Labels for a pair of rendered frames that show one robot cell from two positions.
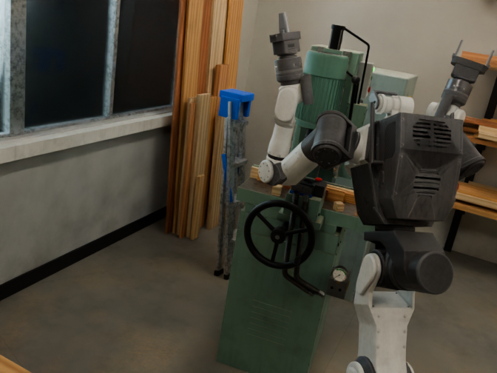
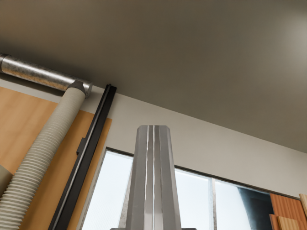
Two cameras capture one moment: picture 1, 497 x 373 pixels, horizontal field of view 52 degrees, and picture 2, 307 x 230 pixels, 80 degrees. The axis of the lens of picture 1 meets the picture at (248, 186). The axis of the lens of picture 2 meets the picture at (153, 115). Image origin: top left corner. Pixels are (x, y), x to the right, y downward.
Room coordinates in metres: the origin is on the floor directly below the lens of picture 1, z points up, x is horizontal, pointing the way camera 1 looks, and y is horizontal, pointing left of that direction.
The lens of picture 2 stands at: (1.65, -0.10, 1.58)
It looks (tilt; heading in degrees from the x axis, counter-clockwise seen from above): 34 degrees up; 56
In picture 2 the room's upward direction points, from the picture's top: 10 degrees clockwise
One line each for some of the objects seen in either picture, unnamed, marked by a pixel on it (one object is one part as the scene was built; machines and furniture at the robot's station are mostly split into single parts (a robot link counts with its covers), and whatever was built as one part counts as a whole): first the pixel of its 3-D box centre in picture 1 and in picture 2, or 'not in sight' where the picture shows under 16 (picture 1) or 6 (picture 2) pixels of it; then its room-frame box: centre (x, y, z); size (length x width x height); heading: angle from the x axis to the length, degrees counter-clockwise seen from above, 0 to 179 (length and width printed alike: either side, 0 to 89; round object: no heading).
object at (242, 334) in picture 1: (285, 284); not in sight; (2.30, -0.26, 0.36); 0.58 x 0.45 x 0.71; 165
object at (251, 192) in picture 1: (306, 206); not in sight; (2.07, -0.26, 0.87); 0.61 x 0.30 x 0.06; 75
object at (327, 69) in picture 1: (320, 90); not in sight; (2.19, -0.23, 1.35); 0.18 x 0.18 x 0.31
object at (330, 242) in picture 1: (300, 211); not in sight; (2.30, -0.27, 0.76); 0.57 x 0.45 x 0.09; 165
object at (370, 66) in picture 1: (363, 79); not in sight; (2.46, -0.45, 1.40); 0.10 x 0.06 x 0.16; 165
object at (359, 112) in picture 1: (355, 120); not in sight; (2.36, -0.44, 1.23); 0.09 x 0.08 x 0.15; 165
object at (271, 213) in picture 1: (294, 211); not in sight; (2.13, -0.22, 0.82); 0.40 x 0.21 x 0.04; 75
